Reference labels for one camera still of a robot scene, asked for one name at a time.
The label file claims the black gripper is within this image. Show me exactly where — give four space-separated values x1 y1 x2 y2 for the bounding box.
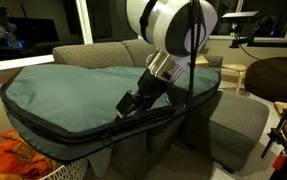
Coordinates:
115 68 168 120

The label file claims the orange patterned cloth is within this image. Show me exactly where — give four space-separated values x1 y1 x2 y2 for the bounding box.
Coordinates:
0 129 62 180

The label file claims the small wooden side table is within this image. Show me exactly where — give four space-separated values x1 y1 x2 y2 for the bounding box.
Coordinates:
194 54 211 68

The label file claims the black clamp stand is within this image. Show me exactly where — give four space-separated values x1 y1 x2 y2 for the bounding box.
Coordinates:
261 108 287 180

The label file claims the grey cloth flap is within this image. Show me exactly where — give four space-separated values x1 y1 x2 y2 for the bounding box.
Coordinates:
87 146 114 178

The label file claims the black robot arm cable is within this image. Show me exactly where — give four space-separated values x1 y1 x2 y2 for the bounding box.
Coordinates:
185 0 205 108

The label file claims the black stereo camera bar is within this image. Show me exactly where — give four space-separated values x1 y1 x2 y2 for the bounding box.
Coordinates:
221 10 262 24

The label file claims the thin black camera cable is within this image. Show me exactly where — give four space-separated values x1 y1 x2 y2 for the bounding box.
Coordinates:
238 44 271 65

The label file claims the round wooden stool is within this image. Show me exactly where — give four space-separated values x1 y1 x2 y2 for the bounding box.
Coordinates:
221 63 247 95

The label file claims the grey fabric sofa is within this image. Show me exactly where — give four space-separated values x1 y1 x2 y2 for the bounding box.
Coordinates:
52 38 271 180

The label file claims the white lattice laundry basket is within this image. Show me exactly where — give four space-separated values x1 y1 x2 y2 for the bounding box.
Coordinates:
0 156 91 180

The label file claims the red clamp handle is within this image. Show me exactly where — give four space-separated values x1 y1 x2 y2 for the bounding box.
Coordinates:
272 150 287 171

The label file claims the dark brown bean bag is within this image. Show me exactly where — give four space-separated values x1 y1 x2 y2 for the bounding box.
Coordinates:
244 56 287 106

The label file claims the large teal padded zip bag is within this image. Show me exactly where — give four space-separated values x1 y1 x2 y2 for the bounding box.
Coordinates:
0 63 222 165

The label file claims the white window frame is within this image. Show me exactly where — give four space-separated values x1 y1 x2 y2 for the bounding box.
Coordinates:
0 0 94 74

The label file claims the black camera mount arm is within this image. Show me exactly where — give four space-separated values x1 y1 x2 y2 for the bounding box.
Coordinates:
229 21 287 49

